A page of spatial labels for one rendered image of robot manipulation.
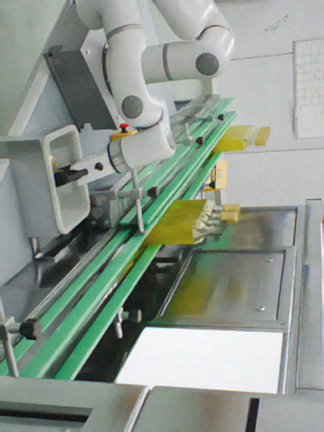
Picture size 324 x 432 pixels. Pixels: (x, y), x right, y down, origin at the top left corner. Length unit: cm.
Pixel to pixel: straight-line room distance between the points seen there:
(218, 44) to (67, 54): 37
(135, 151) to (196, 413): 80
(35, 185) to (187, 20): 53
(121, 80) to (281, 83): 616
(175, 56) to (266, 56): 585
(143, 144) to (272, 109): 617
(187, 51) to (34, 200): 53
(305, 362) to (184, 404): 70
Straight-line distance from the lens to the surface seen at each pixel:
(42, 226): 125
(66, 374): 103
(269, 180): 753
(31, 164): 122
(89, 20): 131
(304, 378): 112
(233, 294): 142
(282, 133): 737
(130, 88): 115
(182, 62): 143
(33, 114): 135
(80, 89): 146
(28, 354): 97
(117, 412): 49
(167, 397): 50
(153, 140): 118
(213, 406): 48
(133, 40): 122
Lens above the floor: 139
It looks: 16 degrees down
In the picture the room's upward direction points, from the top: 89 degrees clockwise
